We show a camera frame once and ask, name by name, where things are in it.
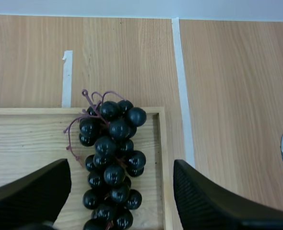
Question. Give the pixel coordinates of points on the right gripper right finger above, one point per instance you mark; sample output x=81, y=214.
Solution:
x=211, y=203

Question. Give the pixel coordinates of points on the bunch of dark toy grapes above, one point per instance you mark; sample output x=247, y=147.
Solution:
x=112, y=153

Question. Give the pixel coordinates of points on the shallow wooden tray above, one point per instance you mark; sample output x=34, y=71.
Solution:
x=21, y=141

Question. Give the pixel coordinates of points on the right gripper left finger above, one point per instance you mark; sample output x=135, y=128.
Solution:
x=28, y=198

